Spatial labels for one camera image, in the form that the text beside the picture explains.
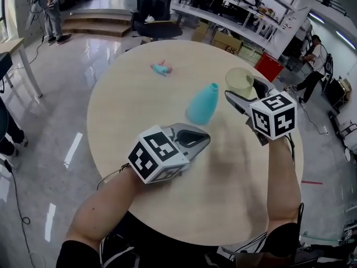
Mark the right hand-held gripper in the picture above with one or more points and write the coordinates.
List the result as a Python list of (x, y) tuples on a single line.
[(273, 116)]

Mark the white-legged desk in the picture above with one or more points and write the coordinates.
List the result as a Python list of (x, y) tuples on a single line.
[(12, 45)]

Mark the person's left forearm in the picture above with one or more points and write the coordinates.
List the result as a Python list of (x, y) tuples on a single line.
[(106, 202)]

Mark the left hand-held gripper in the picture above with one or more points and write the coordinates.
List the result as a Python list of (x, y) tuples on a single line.
[(156, 155)]

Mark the wooden steps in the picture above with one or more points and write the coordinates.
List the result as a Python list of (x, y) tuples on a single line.
[(94, 24)]

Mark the black office chair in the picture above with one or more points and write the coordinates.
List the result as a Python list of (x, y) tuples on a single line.
[(154, 10)]

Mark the turquoise plastic bottle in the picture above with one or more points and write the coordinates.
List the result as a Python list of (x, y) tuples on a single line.
[(200, 107)]

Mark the black staircase railing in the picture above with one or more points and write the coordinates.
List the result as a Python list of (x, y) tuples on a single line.
[(332, 0)]

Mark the white shelving rack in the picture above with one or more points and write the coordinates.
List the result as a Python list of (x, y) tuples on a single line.
[(195, 14)]

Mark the person's black clothing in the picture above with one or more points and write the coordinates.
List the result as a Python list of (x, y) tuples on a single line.
[(156, 250)]

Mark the cardboard box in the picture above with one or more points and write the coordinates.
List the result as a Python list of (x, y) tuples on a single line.
[(227, 45), (199, 33)]

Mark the small turquoise pink toy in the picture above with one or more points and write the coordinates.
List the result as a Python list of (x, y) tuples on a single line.
[(161, 69)]

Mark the clear yellowish plastic cup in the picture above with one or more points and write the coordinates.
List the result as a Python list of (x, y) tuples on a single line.
[(237, 80)]

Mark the person's right forearm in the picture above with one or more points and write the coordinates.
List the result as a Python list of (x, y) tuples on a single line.
[(283, 183)]

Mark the red bin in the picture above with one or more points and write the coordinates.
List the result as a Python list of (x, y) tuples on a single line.
[(269, 66)]

